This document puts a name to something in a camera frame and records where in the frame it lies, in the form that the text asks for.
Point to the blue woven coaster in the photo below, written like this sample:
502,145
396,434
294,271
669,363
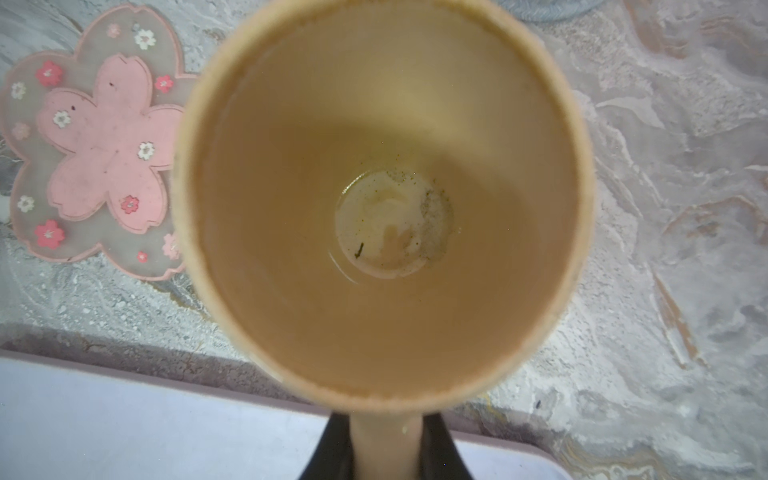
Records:
545,11

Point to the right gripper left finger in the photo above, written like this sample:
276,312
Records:
333,456

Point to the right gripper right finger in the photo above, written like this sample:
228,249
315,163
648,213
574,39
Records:
439,457

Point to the lavender silicone tray mat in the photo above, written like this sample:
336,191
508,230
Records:
63,420

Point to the pink flower coaster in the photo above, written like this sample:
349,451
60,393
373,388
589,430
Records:
95,131

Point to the beige ceramic mug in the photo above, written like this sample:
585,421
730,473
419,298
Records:
386,205

